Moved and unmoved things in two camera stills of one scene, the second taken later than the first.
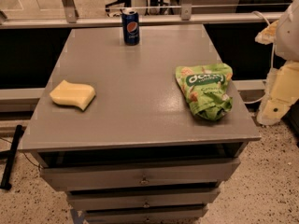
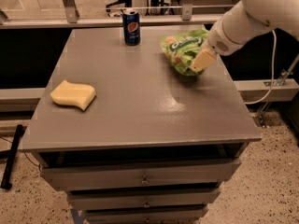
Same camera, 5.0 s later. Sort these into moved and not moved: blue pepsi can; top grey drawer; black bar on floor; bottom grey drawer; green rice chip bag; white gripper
Moved: white gripper; green rice chip bag
Not moved: top grey drawer; bottom grey drawer; black bar on floor; blue pepsi can
